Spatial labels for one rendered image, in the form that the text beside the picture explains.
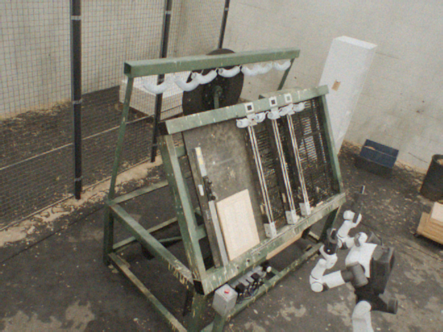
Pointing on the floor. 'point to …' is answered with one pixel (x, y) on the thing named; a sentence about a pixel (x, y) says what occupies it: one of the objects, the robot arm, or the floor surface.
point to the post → (218, 323)
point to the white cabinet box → (345, 80)
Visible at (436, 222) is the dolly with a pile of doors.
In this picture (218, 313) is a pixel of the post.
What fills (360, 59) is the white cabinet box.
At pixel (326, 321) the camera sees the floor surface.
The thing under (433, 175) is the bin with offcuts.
